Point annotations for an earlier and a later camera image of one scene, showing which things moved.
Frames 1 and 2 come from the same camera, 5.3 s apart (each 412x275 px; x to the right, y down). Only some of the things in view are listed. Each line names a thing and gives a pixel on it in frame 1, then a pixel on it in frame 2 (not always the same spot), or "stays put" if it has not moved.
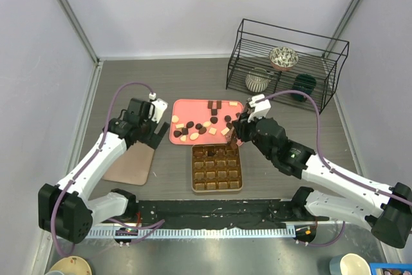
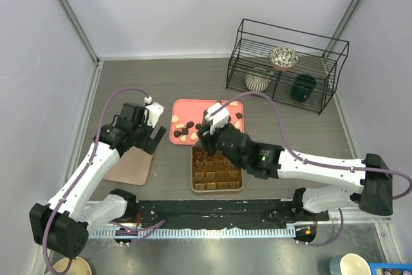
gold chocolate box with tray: (215, 167) stays put
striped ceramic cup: (257, 80) stays put
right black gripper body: (248, 132) to (212, 142)
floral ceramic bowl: (283, 58) stays put
